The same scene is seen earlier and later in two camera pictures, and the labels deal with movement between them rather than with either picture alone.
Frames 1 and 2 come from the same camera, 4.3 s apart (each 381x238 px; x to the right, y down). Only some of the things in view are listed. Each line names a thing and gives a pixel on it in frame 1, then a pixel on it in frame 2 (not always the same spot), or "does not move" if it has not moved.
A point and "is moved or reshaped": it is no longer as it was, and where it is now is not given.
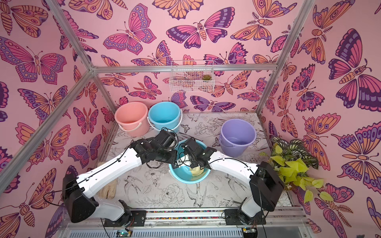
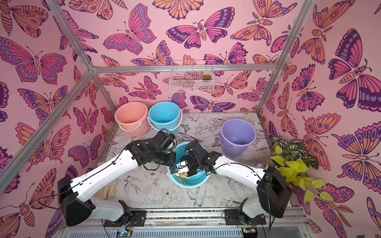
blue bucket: [186, 174] is moved or reshaped
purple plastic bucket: [235, 136] does not move
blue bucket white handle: [164, 115] does not move
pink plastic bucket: [132, 117] does not move
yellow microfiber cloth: [197, 171] is moved or reshaped
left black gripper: [174, 157] does not move
